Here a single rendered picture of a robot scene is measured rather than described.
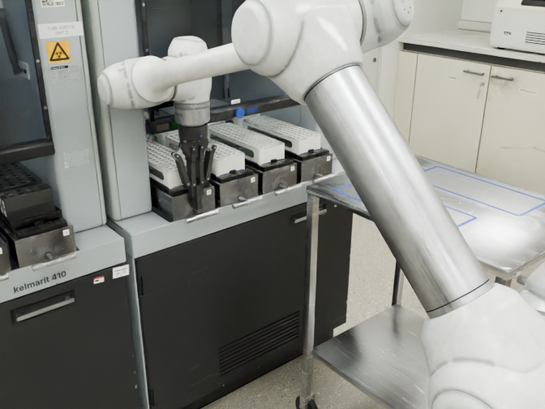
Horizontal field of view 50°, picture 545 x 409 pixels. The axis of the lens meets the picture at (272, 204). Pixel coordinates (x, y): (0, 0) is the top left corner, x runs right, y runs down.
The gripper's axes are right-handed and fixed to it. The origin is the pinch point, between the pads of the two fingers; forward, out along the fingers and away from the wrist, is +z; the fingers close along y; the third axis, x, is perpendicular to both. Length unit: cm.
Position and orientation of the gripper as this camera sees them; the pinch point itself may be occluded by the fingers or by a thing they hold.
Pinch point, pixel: (196, 195)
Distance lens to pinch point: 159.6
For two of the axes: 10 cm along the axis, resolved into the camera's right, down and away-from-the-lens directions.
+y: -7.8, 2.5, -5.8
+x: 6.3, 3.1, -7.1
